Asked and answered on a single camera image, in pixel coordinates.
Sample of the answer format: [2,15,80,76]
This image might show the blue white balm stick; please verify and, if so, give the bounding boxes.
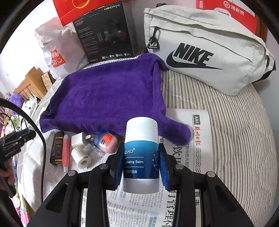
[123,117,160,194]

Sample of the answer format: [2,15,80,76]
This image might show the blue pink Vaseline jar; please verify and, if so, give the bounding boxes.
[94,130,118,153]

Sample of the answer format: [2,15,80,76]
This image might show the white tape roll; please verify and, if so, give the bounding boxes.
[71,146,91,169]

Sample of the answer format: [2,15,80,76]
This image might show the black gold Grand Reserve box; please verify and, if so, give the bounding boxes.
[50,131,64,165]

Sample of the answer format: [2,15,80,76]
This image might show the white USB charger plug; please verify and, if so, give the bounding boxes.
[71,132,94,148]

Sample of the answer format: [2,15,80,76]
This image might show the pink tube white cap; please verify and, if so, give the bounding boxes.
[62,134,70,173]

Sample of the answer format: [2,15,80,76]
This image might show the left hand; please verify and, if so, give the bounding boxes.
[0,158,15,185]

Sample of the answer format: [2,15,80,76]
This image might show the white panda plush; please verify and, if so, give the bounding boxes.
[22,97,41,117]

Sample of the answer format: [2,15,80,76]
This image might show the newspaper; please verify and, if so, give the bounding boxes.
[41,106,213,227]

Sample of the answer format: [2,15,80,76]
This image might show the purple plush toy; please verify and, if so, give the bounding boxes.
[9,94,25,109]

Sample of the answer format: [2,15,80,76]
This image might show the wooden furniture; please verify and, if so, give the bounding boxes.
[13,67,47,100]

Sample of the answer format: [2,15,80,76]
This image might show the purple towel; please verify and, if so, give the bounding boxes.
[39,53,191,145]

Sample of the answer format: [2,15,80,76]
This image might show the white Miniso plastic bag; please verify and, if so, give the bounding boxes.
[35,17,88,80]

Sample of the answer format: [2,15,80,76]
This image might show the white Nike waist bag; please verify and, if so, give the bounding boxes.
[144,5,276,96]

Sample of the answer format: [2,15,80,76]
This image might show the black headset box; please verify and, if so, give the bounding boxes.
[73,1,138,63]

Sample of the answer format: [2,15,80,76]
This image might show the red paper bag right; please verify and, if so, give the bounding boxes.
[196,0,257,34]

